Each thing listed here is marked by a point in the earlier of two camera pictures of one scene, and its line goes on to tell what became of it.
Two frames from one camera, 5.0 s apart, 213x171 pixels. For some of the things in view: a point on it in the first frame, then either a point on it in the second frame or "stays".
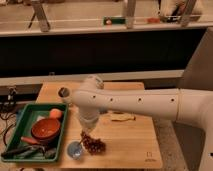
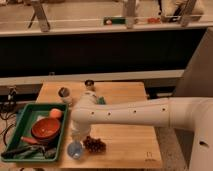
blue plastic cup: (74, 150) stays
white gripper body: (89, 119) -> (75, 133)
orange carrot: (30, 140) stays
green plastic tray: (38, 135) stays
